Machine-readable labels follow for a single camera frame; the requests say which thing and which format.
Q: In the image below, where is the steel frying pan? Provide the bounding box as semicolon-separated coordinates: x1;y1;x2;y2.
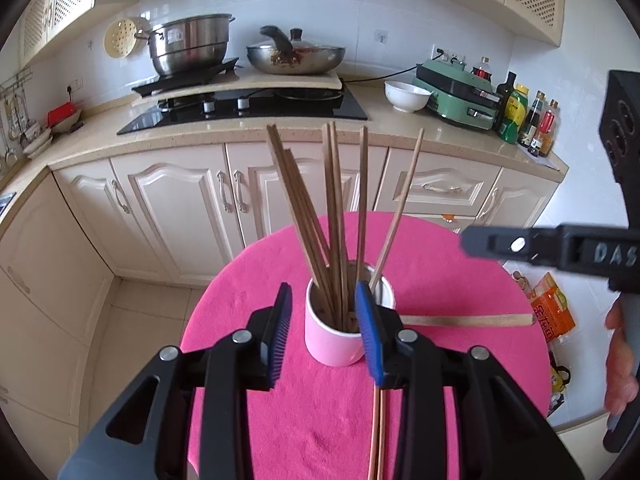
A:
246;25;347;75

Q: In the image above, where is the bunch of wooden chopsticks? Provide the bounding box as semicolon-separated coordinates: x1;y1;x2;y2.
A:
266;120;426;333

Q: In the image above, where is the metal dish rack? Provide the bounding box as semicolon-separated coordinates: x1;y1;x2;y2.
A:
0;71;36;176

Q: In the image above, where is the light wooden board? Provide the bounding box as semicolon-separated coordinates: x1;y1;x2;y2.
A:
131;71;343;108

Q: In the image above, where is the yellow perforated steamer plate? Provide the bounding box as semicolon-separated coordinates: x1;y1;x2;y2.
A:
104;16;153;57

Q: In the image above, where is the stainless steel pot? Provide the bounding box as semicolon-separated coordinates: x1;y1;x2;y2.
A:
135;14;236;77

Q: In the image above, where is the yellow green bottle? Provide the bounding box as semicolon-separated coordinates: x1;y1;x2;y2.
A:
500;85;530;145

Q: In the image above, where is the pink and white cup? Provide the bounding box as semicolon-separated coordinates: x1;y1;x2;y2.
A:
305;260;397;367

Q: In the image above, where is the glass pan lid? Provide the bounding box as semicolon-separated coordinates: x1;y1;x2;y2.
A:
270;28;341;58

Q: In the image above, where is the stack of white dishes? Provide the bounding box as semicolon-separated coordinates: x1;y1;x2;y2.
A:
22;122;53;158

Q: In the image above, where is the black power cable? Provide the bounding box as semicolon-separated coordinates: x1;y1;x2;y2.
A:
341;49;446;84

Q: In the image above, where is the dark green oil bottle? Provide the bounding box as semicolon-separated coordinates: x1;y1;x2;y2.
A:
496;71;517;133

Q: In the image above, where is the long wooden chopstick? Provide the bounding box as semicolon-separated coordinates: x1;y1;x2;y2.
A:
376;389;387;480
399;312;534;329
367;386;379;480

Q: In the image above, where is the red food container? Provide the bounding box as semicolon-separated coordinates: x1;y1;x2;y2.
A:
47;101;83;133

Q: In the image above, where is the beige countertop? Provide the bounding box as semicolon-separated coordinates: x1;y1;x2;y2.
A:
0;72;571;233

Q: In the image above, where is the black gas hob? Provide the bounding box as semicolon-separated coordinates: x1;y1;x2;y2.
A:
116;87;369;136

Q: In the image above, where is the dark sauce bottle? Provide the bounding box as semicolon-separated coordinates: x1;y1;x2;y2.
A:
517;91;546;148

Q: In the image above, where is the yellow and black bag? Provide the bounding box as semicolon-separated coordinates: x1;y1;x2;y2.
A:
547;352;571;418

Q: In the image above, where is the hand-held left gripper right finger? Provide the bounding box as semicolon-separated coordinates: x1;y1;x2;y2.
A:
354;281;586;480

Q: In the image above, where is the orange bag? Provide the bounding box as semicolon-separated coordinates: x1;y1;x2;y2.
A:
530;272;573;343

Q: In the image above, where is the pink round tablecloth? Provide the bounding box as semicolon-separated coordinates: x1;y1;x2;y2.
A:
179;211;551;480

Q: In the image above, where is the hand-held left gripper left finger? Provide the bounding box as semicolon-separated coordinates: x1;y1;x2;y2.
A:
57;282;293;480

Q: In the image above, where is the red label sauce bottle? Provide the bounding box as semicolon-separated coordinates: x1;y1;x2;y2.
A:
537;100;559;157

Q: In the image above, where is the black induction cooker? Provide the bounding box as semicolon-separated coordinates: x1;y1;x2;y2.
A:
132;57;240;96

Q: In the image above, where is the green electric grill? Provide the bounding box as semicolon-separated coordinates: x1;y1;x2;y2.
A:
412;58;506;131

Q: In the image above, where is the person's right hand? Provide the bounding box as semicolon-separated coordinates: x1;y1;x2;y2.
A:
604;300;640;415

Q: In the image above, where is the white bowl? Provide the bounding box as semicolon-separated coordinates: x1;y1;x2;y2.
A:
384;81;432;113

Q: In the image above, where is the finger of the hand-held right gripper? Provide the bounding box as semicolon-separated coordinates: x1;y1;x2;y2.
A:
460;224;568;272

